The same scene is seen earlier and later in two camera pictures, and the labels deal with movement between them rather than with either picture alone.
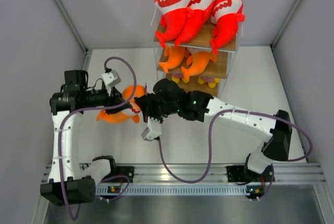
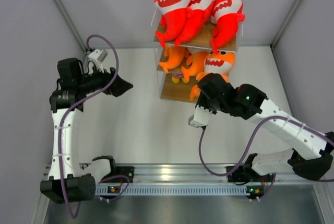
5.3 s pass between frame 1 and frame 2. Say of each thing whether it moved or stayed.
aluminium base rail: stayed
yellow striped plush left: stayed
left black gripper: moved
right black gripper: moved
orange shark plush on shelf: stayed
